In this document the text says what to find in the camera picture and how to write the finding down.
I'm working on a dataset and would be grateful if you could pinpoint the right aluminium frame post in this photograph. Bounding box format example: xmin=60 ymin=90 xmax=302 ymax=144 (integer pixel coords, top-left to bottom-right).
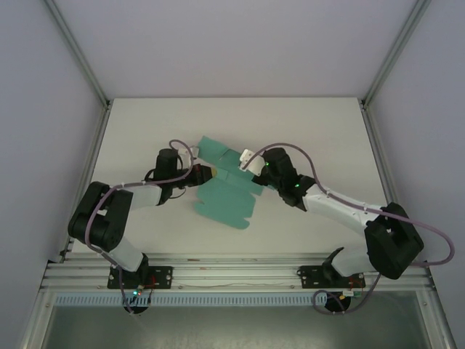
xmin=361 ymin=0 xmax=433 ymax=106

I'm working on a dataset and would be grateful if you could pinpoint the slotted grey cable duct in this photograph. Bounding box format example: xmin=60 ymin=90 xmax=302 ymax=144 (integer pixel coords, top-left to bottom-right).
xmin=53 ymin=293 xmax=328 ymax=307

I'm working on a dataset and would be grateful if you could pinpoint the right aluminium side rail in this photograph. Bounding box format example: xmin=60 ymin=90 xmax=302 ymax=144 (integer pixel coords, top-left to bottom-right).
xmin=359 ymin=101 xmax=432 ymax=270

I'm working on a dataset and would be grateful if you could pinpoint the aluminium side rail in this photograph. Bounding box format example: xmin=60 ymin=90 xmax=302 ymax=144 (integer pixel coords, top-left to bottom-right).
xmin=359 ymin=101 xmax=432 ymax=270
xmin=57 ymin=105 xmax=112 ymax=262

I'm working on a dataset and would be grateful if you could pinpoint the left lower frame leg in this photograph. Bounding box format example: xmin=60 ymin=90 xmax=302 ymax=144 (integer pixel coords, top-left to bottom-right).
xmin=20 ymin=290 xmax=55 ymax=349

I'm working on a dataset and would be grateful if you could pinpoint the right lower frame leg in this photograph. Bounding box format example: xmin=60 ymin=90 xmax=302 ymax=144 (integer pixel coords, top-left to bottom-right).
xmin=417 ymin=286 xmax=461 ymax=349

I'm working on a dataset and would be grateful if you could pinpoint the green cardboard box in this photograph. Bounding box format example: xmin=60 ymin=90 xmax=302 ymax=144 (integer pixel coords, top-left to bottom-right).
xmin=192 ymin=135 xmax=266 ymax=230

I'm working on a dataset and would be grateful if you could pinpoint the aluminium frame post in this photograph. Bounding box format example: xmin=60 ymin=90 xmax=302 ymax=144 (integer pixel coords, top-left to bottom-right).
xmin=361 ymin=0 xmax=433 ymax=106
xmin=45 ymin=0 xmax=112 ymax=108

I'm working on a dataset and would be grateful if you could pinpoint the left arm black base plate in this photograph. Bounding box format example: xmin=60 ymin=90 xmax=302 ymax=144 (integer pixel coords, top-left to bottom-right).
xmin=107 ymin=265 xmax=174 ymax=290

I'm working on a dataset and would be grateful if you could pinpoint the left aluminium side rail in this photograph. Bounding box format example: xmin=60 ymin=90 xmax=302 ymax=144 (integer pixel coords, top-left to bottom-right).
xmin=57 ymin=105 xmax=112 ymax=262

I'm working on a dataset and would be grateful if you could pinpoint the frame leg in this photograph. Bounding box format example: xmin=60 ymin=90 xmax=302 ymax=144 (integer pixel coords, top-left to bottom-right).
xmin=417 ymin=286 xmax=461 ymax=349
xmin=20 ymin=290 xmax=55 ymax=349

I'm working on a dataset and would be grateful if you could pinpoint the left aluminium frame post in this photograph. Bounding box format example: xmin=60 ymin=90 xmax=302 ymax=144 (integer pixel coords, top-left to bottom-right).
xmin=45 ymin=0 xmax=112 ymax=108

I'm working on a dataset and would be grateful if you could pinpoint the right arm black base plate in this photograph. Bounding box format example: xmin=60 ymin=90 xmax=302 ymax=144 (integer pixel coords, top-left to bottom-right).
xmin=296 ymin=265 xmax=366 ymax=290

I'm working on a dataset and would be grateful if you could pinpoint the aluminium mounting rail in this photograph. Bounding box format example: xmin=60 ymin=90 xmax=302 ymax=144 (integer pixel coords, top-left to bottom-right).
xmin=40 ymin=254 xmax=435 ymax=292

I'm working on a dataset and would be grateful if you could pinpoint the metal sheet panel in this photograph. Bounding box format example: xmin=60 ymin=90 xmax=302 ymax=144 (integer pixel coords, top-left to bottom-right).
xmin=38 ymin=305 xmax=450 ymax=349

